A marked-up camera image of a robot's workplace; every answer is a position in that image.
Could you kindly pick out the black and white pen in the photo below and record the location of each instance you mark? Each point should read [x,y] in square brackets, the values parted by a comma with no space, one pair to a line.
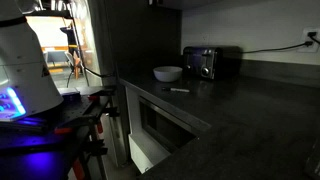
[180,90]

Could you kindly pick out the white drawer front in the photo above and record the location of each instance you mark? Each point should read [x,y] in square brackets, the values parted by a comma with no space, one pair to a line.
[143,153]

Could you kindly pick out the white bowl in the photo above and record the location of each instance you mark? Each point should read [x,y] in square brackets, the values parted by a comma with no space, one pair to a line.
[167,73]

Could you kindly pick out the built-in oven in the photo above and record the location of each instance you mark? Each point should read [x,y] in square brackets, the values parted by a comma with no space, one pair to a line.
[160,125]

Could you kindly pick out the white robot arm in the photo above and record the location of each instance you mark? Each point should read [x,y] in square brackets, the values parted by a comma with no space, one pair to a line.
[23,66]

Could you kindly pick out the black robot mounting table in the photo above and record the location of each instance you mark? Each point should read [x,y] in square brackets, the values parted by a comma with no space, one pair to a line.
[40,146]

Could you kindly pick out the black tripod stand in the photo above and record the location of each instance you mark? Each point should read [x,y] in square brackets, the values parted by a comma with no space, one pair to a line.
[77,50]

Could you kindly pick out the white wall outlet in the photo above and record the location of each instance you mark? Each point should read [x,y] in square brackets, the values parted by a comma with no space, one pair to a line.
[305,48]

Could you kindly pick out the grey chair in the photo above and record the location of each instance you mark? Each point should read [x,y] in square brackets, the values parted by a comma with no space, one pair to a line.
[56,57]

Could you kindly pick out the black chrome toaster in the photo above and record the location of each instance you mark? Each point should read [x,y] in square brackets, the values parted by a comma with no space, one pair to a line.
[203,61]

